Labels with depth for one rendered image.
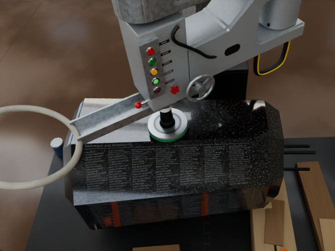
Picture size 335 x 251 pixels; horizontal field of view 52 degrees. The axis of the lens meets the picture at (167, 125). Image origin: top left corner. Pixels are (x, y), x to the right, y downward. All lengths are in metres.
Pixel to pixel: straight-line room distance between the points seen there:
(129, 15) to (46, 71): 2.70
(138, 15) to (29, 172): 2.09
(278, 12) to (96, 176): 1.24
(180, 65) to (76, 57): 2.59
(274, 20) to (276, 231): 1.25
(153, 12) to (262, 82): 2.22
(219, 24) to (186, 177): 0.81
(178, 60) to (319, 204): 1.56
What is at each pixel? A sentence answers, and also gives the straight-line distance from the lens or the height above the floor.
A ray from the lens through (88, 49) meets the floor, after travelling 4.00.
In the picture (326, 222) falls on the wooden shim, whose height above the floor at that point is 0.10.
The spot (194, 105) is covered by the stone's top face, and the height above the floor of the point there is 0.85.
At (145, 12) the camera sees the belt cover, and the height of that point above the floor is 1.65.
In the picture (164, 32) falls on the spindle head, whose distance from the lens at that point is 1.32.
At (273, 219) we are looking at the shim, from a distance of 2.33.
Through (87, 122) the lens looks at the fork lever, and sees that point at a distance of 1.66.
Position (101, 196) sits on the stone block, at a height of 0.64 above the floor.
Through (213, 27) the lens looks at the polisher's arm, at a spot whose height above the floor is 1.42.
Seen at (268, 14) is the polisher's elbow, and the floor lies 1.35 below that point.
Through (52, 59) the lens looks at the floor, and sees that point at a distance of 4.04.
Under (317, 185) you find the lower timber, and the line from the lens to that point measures 2.65.
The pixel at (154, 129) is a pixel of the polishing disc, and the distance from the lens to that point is 1.81.
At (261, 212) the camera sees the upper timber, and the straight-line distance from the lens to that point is 2.35.
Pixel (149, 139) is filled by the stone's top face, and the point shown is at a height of 0.85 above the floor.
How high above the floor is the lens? 2.30
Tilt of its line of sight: 50 degrees down
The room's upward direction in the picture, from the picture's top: 9 degrees counter-clockwise
